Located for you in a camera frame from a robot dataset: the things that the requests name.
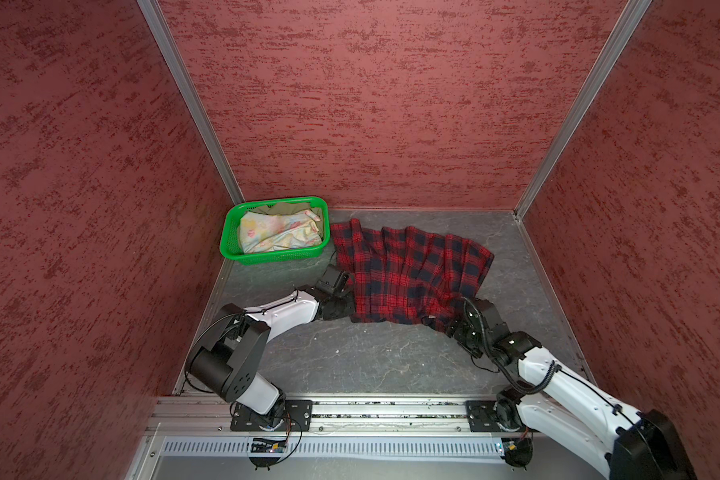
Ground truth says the slotted cable duct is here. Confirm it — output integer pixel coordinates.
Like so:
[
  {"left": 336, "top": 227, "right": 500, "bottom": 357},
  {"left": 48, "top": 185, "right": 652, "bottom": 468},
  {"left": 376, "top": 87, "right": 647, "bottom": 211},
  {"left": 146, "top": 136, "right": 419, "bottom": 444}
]
[{"left": 160, "top": 436, "right": 505, "bottom": 462}]

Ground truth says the red plaid skirt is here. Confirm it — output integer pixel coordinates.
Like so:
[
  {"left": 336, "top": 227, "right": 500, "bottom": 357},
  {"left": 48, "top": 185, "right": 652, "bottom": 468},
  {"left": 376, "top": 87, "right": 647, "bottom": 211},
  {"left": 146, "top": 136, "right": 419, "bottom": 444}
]
[{"left": 331, "top": 219, "right": 494, "bottom": 333}]

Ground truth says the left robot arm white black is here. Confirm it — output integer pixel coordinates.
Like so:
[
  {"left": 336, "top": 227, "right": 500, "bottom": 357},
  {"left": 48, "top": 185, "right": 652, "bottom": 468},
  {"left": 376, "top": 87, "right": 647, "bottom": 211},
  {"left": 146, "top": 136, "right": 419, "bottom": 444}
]
[{"left": 184, "top": 287, "right": 355, "bottom": 431}]

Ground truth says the aluminium front rail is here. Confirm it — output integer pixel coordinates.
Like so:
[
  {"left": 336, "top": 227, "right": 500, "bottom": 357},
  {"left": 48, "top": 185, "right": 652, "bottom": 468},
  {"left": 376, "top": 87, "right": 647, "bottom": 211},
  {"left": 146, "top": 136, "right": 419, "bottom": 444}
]
[{"left": 146, "top": 394, "right": 634, "bottom": 437}]

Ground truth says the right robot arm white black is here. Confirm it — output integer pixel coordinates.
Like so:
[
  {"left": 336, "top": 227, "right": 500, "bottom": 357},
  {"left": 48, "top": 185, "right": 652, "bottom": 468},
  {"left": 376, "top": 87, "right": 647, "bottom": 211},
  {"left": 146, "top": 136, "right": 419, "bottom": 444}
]
[{"left": 445, "top": 297, "right": 696, "bottom": 479}]

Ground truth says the pastel floral skirt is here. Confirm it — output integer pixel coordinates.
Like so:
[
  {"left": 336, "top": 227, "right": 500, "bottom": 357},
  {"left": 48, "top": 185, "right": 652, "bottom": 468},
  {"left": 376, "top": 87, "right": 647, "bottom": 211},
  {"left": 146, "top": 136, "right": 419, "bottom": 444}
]
[{"left": 238, "top": 208, "right": 323, "bottom": 254}]

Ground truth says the right aluminium corner post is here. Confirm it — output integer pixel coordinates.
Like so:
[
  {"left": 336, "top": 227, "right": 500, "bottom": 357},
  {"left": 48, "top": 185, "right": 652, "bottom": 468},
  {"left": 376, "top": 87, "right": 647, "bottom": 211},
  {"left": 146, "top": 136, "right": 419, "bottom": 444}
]
[{"left": 513, "top": 0, "right": 652, "bottom": 224}]

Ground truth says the olive green garment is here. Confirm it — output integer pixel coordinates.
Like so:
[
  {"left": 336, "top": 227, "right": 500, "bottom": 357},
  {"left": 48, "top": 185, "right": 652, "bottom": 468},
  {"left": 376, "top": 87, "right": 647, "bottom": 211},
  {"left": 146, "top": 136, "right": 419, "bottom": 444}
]
[{"left": 252, "top": 202, "right": 312, "bottom": 216}]

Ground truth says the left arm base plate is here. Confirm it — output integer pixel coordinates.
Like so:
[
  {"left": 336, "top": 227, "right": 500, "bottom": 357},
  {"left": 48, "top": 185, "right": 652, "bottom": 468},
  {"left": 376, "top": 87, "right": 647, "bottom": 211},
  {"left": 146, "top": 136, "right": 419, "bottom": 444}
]
[{"left": 230, "top": 399, "right": 313, "bottom": 432}]

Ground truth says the left aluminium corner post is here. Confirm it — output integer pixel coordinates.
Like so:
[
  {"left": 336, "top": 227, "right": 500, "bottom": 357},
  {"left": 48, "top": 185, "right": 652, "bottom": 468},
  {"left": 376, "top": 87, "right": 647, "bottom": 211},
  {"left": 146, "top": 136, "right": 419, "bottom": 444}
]
[{"left": 137, "top": 0, "right": 244, "bottom": 204}]

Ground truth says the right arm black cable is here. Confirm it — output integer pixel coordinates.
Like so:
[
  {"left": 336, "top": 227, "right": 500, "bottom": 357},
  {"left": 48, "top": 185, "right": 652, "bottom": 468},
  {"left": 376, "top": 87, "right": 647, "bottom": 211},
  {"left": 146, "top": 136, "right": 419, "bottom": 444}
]
[{"left": 461, "top": 296, "right": 655, "bottom": 457}]

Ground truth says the aluminium corner post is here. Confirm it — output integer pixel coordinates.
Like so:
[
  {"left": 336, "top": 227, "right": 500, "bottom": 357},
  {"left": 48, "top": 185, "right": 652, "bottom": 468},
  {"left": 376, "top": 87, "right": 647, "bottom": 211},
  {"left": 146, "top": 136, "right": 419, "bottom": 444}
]
[
  {"left": 137, "top": 0, "right": 244, "bottom": 204},
  {"left": 513, "top": 0, "right": 652, "bottom": 224}
]

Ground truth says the green plastic basket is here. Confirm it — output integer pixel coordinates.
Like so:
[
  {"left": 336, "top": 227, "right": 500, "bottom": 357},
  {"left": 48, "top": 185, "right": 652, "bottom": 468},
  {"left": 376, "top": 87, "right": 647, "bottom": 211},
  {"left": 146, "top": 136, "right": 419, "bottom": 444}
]
[{"left": 219, "top": 196, "right": 331, "bottom": 265}]

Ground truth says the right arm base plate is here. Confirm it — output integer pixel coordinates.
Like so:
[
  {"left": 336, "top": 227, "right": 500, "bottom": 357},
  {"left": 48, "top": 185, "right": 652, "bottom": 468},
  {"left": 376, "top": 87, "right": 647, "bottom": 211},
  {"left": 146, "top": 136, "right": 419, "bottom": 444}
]
[{"left": 465, "top": 399, "right": 537, "bottom": 435}]

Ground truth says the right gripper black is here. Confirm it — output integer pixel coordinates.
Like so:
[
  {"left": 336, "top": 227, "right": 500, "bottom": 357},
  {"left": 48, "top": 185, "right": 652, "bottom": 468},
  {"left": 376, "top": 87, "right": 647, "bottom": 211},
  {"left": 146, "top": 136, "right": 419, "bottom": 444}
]
[{"left": 440, "top": 314, "right": 491, "bottom": 357}]

